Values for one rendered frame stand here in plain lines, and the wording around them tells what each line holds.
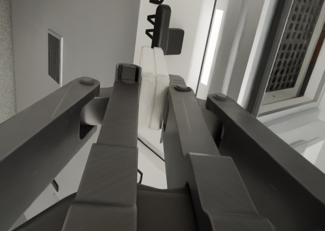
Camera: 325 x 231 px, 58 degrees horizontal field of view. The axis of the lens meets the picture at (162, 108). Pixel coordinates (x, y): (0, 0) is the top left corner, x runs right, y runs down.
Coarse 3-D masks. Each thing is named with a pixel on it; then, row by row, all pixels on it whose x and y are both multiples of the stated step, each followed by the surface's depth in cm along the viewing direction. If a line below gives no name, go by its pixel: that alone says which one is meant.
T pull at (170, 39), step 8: (160, 8) 29; (168, 8) 29; (160, 16) 29; (168, 16) 29; (160, 24) 29; (168, 24) 30; (160, 32) 30; (168, 32) 30; (176, 32) 31; (184, 32) 32; (152, 40) 31; (160, 40) 30; (168, 40) 31; (176, 40) 31; (168, 48) 31; (176, 48) 32
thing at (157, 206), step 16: (144, 192) 7; (160, 192) 7; (176, 192) 7; (48, 208) 6; (64, 208) 6; (144, 208) 7; (160, 208) 7; (176, 208) 7; (192, 208) 7; (32, 224) 6; (48, 224) 6; (144, 224) 6; (160, 224) 6; (176, 224) 6; (192, 224) 6
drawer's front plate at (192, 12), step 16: (144, 0) 37; (176, 0) 32; (192, 0) 30; (208, 0) 30; (144, 16) 37; (176, 16) 33; (192, 16) 31; (208, 16) 31; (144, 32) 38; (192, 32) 31; (192, 48) 31; (176, 64) 34; (192, 64) 32; (192, 80) 33; (160, 144) 38
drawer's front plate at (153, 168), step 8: (144, 152) 42; (152, 152) 43; (144, 160) 42; (152, 160) 41; (160, 160) 41; (144, 168) 42; (152, 168) 40; (160, 168) 39; (144, 176) 42; (152, 176) 41; (160, 176) 39; (144, 184) 43; (152, 184) 41; (160, 184) 40
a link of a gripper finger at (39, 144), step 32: (64, 96) 11; (0, 128) 9; (32, 128) 9; (64, 128) 10; (96, 128) 14; (0, 160) 7; (32, 160) 9; (64, 160) 11; (0, 192) 8; (32, 192) 9; (0, 224) 8
